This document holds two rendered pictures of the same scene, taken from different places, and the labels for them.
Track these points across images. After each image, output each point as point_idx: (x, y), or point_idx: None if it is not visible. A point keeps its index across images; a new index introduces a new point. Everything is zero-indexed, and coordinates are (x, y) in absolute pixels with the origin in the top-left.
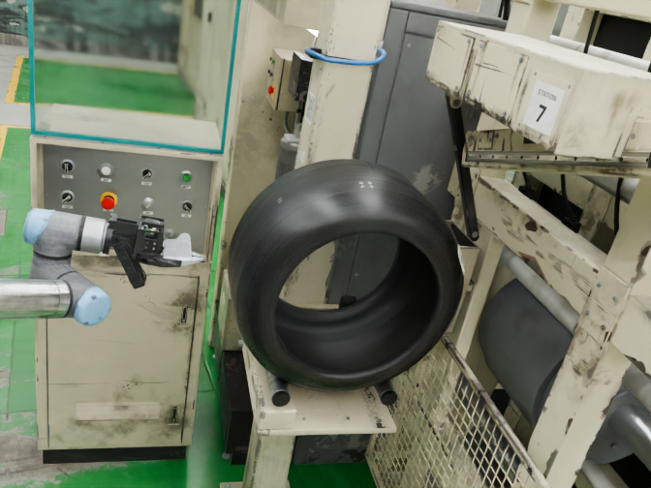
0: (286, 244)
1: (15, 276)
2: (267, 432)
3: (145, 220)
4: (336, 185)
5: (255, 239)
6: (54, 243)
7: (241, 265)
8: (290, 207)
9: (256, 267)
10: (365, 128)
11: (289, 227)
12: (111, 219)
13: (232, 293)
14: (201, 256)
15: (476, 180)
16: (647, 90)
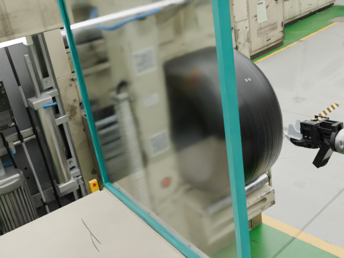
0: (271, 84)
1: None
2: None
3: (314, 123)
4: (235, 53)
5: (272, 98)
6: None
7: (278, 115)
8: (257, 71)
9: (279, 106)
10: (60, 93)
11: (265, 77)
12: (340, 122)
13: (275, 142)
14: (284, 132)
15: (73, 82)
16: None
